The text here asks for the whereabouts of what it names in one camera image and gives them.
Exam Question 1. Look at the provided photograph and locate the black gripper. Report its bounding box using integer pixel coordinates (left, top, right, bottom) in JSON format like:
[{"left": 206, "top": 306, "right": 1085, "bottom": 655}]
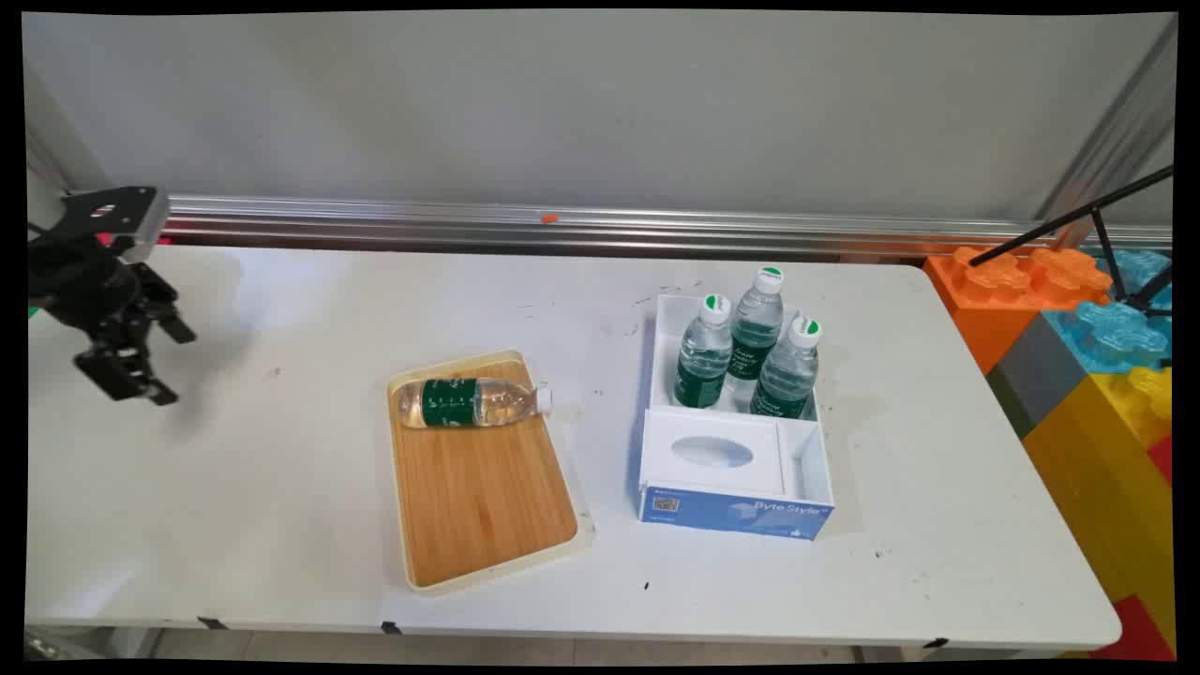
[{"left": 28, "top": 234, "right": 198, "bottom": 406}]

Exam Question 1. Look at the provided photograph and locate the water bottle green-dot cap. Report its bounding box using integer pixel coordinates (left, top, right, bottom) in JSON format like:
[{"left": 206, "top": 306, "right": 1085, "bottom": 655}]
[
  {"left": 673, "top": 293, "right": 734, "bottom": 410},
  {"left": 727, "top": 266, "right": 786, "bottom": 385},
  {"left": 749, "top": 314, "right": 823, "bottom": 420}
]

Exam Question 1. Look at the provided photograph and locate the water bottle white cap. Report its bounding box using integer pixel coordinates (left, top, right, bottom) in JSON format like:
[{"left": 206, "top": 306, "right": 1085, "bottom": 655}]
[{"left": 396, "top": 376, "right": 554, "bottom": 431}]

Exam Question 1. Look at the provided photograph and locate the bamboo wooden tray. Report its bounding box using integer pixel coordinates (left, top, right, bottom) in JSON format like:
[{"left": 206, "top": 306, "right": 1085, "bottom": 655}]
[{"left": 386, "top": 350, "right": 595, "bottom": 597}]

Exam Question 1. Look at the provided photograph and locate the white blue cardboard box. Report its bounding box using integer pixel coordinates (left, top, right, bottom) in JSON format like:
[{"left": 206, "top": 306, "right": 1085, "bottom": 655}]
[{"left": 637, "top": 292, "right": 835, "bottom": 542}]

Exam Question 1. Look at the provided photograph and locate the big orange toy block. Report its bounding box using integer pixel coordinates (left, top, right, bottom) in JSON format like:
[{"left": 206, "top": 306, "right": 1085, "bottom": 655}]
[{"left": 923, "top": 246, "right": 1115, "bottom": 376}]

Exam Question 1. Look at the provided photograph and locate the big grey toy block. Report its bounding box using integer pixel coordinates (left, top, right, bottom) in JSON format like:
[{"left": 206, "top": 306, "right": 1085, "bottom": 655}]
[{"left": 986, "top": 311, "right": 1090, "bottom": 440}]

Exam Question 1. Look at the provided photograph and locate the black tripod stand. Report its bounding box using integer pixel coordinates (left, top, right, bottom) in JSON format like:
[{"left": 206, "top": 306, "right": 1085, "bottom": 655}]
[{"left": 968, "top": 166, "right": 1175, "bottom": 316}]

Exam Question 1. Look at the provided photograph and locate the big light blue block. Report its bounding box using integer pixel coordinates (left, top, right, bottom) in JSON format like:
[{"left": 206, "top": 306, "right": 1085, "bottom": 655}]
[
  {"left": 1042, "top": 300, "right": 1173, "bottom": 376},
  {"left": 1092, "top": 248, "right": 1173, "bottom": 306}
]

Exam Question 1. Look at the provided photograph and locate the big yellow toy block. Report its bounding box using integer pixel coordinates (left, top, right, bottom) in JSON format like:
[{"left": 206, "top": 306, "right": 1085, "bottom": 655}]
[{"left": 1022, "top": 366, "right": 1176, "bottom": 648}]

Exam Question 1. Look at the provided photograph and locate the big red toy block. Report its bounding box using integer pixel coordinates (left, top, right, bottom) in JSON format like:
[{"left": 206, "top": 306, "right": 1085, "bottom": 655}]
[{"left": 1092, "top": 594, "right": 1176, "bottom": 662}]

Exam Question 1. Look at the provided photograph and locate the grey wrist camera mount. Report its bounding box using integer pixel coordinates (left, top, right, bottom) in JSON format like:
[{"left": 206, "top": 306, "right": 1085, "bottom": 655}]
[{"left": 61, "top": 186, "right": 171, "bottom": 264}]

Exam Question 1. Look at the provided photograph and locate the aluminium frame rail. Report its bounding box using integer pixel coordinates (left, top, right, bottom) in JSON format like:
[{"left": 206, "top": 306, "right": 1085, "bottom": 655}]
[{"left": 161, "top": 194, "right": 1173, "bottom": 260}]

